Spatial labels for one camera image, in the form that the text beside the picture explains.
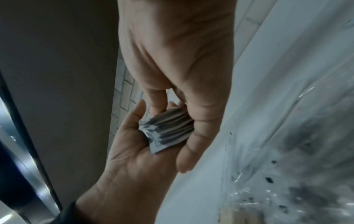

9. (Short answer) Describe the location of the shiny metal door frame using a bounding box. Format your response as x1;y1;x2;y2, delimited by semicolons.
0;72;63;224

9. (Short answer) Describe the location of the person's left hand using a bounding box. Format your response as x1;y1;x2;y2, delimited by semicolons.
75;99;192;224

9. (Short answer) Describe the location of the pile of clear-wrapped toiletries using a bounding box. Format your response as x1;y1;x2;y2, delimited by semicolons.
218;83;354;224

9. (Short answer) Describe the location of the white countertop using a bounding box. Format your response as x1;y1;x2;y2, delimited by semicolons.
157;0;354;224

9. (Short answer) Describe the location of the stack of shampoo sachets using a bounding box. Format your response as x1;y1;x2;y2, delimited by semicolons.
137;106;195;155

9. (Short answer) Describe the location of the person's right hand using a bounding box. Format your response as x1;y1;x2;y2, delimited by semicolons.
117;0;237;175

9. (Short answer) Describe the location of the black marker wristband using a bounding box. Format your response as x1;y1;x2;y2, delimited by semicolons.
51;200;87;224

